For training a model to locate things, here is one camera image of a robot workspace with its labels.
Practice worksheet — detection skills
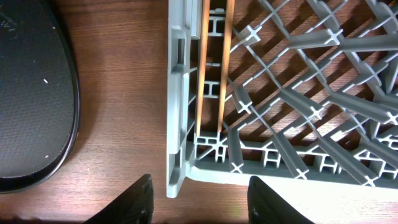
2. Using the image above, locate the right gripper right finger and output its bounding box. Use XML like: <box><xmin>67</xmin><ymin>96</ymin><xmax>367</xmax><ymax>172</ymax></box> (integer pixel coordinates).
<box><xmin>247</xmin><ymin>176</ymin><xmax>313</xmax><ymax>224</ymax></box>

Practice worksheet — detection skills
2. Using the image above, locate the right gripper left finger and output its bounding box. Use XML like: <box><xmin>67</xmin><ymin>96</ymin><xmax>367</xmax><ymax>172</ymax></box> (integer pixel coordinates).
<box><xmin>84</xmin><ymin>174</ymin><xmax>154</xmax><ymax>224</ymax></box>

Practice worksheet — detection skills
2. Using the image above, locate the wooden chopstick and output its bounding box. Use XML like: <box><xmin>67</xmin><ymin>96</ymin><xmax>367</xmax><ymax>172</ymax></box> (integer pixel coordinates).
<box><xmin>195</xmin><ymin>0</ymin><xmax>210</xmax><ymax>137</ymax></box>
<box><xmin>217</xmin><ymin>0</ymin><xmax>235</xmax><ymax>133</ymax></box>

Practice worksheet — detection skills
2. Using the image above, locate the grey dishwasher rack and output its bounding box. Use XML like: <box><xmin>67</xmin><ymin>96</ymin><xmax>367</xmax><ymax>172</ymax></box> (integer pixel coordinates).
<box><xmin>166</xmin><ymin>1</ymin><xmax>397</xmax><ymax>198</ymax></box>

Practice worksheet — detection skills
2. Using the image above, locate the round black serving tray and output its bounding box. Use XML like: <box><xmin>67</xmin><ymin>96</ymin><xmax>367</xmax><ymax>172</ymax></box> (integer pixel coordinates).
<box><xmin>1</xmin><ymin>1</ymin><xmax>81</xmax><ymax>194</ymax></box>

